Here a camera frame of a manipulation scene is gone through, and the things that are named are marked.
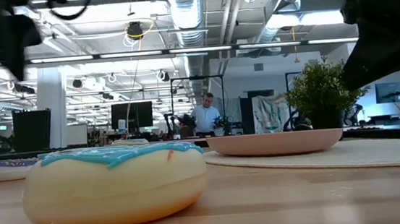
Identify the green potted plant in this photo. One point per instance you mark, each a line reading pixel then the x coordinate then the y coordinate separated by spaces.
pixel 319 90

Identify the white round woven placemat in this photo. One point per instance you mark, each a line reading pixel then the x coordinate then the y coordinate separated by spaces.
pixel 370 153

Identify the person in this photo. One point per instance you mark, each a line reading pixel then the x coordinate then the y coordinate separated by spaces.
pixel 206 117

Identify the white pillar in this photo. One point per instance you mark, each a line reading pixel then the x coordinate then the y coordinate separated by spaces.
pixel 51 107

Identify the background black robot arm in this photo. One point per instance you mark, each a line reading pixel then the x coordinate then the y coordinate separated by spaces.
pixel 184 122
pixel 224 124

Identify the black office monitor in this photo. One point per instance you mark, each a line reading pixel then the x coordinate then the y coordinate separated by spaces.
pixel 131 115

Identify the white draped cloth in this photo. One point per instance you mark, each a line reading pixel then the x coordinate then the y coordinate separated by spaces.
pixel 269 115

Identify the silver smooth ventilation duct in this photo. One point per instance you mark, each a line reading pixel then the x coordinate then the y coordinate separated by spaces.
pixel 285 6

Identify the tall black cabinet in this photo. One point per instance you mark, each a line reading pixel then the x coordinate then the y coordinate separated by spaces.
pixel 32 130

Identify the small purple sprinkled donut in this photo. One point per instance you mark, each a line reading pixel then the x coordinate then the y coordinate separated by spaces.
pixel 9 171

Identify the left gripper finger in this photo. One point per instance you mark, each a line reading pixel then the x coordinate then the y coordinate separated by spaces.
pixel 16 64

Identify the silver ribbed ventilation duct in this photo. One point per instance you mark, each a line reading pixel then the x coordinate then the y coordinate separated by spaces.
pixel 186 19

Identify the wall-side monitor screen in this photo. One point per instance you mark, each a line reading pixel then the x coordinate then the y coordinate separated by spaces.
pixel 390 91

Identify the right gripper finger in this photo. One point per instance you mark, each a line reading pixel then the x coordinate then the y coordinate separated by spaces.
pixel 377 62

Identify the long ceiling light strip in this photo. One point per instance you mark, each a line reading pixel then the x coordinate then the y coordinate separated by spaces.
pixel 198 49

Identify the pink round plate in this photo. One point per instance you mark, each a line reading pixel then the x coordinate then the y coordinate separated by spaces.
pixel 275 143

